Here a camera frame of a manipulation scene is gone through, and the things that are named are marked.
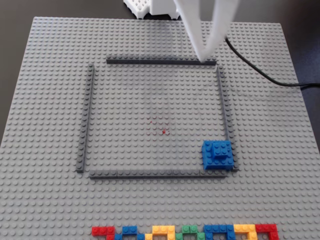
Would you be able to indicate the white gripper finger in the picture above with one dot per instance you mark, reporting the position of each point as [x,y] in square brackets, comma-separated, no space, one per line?
[222,20]
[192,20]

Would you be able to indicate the blue lego cube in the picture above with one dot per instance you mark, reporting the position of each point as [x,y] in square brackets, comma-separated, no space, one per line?
[210,162]

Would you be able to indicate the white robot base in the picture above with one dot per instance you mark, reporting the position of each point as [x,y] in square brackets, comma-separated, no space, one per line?
[160,7]

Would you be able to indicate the dark grey brick strip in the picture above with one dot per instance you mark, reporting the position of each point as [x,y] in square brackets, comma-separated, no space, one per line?
[150,173]
[223,100]
[86,112]
[150,61]

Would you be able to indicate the grey lego baseplate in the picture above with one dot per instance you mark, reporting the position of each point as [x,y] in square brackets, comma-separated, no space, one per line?
[50,100]

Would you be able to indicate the green lego brick letter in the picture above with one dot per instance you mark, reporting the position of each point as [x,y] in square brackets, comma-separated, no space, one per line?
[190,228]

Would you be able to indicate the blue lego brick letter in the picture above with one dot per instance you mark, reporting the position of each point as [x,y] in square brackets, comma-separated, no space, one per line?
[217,228]
[128,229]

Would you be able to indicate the yellow lego brick letter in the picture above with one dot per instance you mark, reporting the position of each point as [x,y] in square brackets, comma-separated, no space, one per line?
[243,228]
[162,229]

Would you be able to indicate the red lego brick letter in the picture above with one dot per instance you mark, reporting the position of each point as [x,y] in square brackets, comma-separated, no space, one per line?
[267,228]
[100,230]

